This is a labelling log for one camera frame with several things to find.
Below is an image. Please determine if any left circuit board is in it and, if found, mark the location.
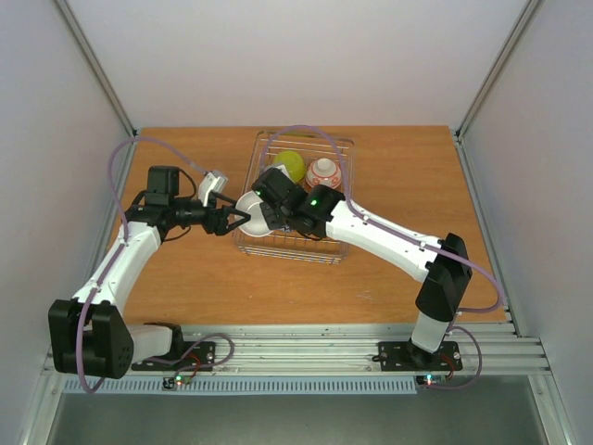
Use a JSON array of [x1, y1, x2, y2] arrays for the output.
[[161, 375, 192, 390]]

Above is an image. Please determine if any circuit board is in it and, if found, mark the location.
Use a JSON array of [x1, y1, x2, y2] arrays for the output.
[[416, 374, 451, 387], [161, 375, 192, 390]]

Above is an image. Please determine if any grey slotted cable duct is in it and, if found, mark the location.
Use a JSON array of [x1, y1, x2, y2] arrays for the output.
[[62, 375, 418, 396]]

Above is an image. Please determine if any red patterned bowl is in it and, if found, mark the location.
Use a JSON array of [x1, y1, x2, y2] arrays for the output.
[[305, 158, 342, 189]]

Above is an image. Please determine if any right circuit board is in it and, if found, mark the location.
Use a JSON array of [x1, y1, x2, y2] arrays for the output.
[[416, 374, 451, 387]]

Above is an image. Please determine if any lime green bowl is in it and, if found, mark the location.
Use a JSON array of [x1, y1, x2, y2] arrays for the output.
[[273, 150, 307, 183]]

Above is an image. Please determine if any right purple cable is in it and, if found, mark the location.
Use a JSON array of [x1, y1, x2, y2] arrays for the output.
[[261, 123, 504, 393]]

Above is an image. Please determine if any aluminium rail frame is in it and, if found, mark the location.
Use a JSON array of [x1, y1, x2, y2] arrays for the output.
[[44, 322, 552, 376]]

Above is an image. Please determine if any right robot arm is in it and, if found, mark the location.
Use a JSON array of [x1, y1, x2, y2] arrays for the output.
[[251, 167, 473, 371]]

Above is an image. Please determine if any white bowl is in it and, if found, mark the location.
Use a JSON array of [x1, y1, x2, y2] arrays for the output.
[[235, 191, 271, 237]]

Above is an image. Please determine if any wire dish rack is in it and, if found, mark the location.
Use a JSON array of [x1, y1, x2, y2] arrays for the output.
[[231, 130, 357, 266]]

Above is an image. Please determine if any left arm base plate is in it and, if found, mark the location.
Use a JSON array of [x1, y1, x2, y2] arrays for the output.
[[132, 341, 217, 372]]

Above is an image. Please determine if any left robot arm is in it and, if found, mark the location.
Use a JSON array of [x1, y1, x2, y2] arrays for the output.
[[48, 166, 249, 380]]

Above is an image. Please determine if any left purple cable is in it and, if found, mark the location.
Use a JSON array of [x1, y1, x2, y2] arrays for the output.
[[76, 137, 208, 395]]

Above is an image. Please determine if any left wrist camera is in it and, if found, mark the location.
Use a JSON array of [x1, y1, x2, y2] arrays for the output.
[[197, 170, 228, 207]]

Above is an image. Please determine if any purple cable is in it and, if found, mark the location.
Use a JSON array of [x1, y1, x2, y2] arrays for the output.
[[76, 137, 208, 395], [261, 123, 504, 393]]

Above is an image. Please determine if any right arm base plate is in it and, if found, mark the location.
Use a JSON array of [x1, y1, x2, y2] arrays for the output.
[[372, 340, 463, 372]]

